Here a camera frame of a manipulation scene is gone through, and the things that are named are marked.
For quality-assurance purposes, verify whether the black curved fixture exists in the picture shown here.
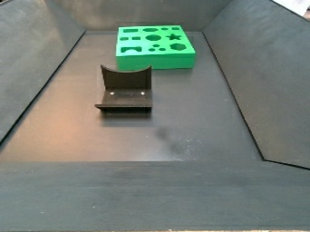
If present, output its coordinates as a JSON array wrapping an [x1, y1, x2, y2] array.
[[95, 65, 153, 111]]

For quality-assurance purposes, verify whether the green foam shape block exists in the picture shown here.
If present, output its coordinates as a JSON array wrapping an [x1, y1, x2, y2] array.
[[117, 25, 197, 71]]

